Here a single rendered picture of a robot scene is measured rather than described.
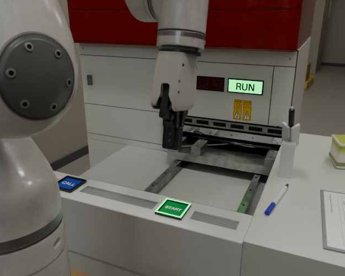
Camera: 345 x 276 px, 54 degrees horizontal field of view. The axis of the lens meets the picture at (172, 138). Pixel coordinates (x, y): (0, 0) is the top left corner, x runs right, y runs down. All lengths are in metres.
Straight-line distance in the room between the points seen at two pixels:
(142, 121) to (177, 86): 0.79
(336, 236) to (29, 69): 0.55
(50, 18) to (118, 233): 0.50
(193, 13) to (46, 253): 0.41
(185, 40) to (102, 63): 0.83
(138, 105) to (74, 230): 0.66
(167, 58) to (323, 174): 0.50
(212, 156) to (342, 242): 0.59
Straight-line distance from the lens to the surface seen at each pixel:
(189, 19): 0.58
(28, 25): 0.31
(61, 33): 0.33
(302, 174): 0.88
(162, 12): 0.60
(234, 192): 1.06
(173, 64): 0.57
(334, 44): 9.99
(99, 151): 1.50
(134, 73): 1.31
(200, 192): 1.05
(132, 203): 0.73
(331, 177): 0.89
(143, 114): 1.33
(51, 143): 3.16
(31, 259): 0.41
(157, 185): 1.03
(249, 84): 1.16
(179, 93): 0.57
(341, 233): 0.69
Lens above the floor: 1.33
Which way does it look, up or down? 20 degrees down
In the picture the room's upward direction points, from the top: straight up
